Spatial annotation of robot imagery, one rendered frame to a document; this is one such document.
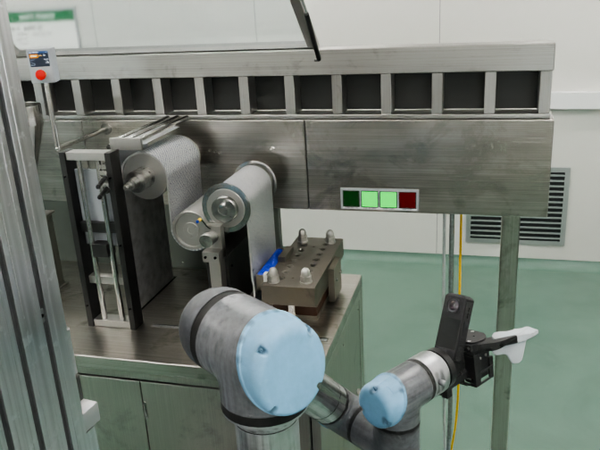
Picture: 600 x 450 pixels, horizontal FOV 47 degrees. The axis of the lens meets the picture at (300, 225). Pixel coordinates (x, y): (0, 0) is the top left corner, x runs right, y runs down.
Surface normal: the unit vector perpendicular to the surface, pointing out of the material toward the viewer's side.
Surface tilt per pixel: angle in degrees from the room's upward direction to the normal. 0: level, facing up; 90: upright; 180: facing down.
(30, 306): 90
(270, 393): 83
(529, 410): 0
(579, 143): 90
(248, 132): 90
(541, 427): 0
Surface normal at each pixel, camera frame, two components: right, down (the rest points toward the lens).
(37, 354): 0.92, 0.08
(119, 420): -0.26, 0.33
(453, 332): -0.72, -0.23
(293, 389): 0.65, 0.09
